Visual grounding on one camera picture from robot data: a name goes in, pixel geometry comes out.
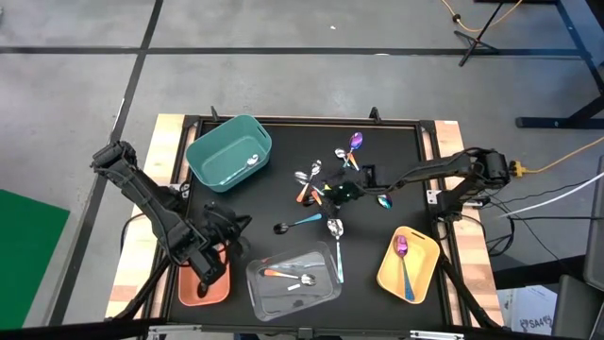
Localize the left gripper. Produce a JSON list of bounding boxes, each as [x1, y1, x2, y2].
[[202, 201, 253, 247]]

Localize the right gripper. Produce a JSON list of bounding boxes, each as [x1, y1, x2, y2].
[[324, 169, 364, 221]]

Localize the teal plastic bin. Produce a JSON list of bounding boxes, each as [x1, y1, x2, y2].
[[185, 113, 274, 194]]

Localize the orange plastic bin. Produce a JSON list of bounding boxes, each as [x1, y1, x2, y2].
[[177, 257, 232, 308]]

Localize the clear plastic bin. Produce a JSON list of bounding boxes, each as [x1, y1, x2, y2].
[[244, 241, 343, 323]]

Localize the yellow plastic bin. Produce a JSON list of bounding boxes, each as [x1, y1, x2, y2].
[[376, 225, 442, 306]]

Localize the black support strut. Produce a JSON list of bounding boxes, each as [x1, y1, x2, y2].
[[436, 257, 504, 331], [110, 257, 174, 322]]

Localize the green floor mat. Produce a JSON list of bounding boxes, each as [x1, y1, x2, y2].
[[0, 188, 72, 332]]

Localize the white cardboard box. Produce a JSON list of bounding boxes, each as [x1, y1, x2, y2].
[[497, 284, 561, 337]]

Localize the black tripod stand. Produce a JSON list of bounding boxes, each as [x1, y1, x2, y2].
[[452, 0, 506, 68]]

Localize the dark grey chair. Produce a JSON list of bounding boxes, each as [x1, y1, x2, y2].
[[550, 155, 604, 340]]

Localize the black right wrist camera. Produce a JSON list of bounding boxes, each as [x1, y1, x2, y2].
[[361, 163, 379, 189]]

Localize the black metal table frame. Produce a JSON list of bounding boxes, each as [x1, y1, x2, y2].
[[159, 112, 457, 332]]

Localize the orange extension cable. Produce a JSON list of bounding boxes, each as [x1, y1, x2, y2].
[[508, 135, 604, 177]]

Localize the black camera mount beam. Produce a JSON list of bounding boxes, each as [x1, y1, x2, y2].
[[0, 316, 604, 340]]

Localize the white cable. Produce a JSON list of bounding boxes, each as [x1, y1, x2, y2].
[[497, 170, 604, 219]]

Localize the black cable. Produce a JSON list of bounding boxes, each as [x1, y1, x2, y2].
[[483, 178, 604, 259]]

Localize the yellow floor cable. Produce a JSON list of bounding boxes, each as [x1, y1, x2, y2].
[[439, 0, 525, 34]]

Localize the black desk frame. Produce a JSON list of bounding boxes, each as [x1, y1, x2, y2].
[[513, 0, 604, 130]]

